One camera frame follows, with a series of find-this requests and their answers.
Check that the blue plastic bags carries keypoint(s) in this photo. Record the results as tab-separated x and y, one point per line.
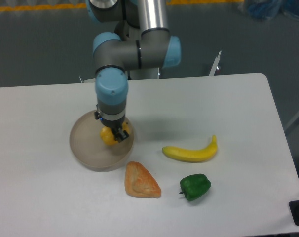
268	9

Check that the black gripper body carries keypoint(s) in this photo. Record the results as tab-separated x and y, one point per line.
113	124

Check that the green bell pepper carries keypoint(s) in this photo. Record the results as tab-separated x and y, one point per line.
194	186

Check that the beige round plate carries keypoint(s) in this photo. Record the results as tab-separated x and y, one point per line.
90	150

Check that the golden triangular pastry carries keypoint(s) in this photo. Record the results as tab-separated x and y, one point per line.
139	183

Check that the yellow banana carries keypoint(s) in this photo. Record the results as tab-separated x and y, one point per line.
187	155

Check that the yellow bell pepper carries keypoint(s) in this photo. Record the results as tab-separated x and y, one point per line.
108	137

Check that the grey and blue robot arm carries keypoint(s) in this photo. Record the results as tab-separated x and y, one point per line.
115	53

